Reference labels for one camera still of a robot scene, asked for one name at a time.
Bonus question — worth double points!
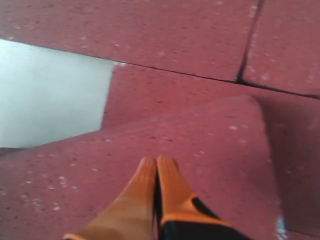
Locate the red front brick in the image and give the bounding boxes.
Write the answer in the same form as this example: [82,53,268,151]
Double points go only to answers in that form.
[0,95,281,240]

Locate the red front-right base brick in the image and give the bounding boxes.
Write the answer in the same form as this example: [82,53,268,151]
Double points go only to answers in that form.
[243,0,320,98]

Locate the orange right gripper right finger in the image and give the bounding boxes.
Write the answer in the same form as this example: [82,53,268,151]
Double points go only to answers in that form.
[156,155,247,240]

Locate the red front-left base brick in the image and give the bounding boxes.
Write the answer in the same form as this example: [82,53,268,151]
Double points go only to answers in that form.
[0,0,263,81]

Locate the red middle row brick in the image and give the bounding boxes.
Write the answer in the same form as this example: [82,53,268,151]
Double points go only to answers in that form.
[102,63,320,237]

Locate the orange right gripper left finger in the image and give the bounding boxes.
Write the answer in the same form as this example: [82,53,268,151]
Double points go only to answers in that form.
[63,157,157,240]

